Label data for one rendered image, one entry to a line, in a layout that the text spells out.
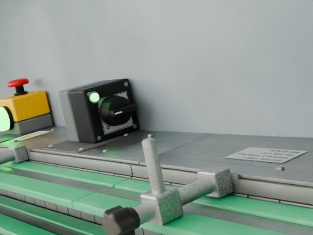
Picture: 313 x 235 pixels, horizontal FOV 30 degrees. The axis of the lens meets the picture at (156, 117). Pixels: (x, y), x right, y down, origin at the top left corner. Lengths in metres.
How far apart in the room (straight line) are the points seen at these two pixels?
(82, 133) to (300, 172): 0.42
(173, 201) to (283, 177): 0.10
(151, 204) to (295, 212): 0.12
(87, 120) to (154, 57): 0.13
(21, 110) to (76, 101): 0.26
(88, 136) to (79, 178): 0.12
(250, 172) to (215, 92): 0.21
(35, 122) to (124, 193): 0.49
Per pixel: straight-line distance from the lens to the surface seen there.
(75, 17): 0.97
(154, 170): 0.50
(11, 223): 0.90
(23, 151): 0.94
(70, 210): 0.86
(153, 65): 0.82
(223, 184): 0.54
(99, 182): 0.70
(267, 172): 0.54
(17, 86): 1.11
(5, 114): 1.10
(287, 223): 0.47
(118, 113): 0.81
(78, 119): 0.86
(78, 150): 0.82
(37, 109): 1.11
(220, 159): 0.61
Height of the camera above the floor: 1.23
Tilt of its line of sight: 35 degrees down
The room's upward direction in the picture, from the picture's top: 108 degrees counter-clockwise
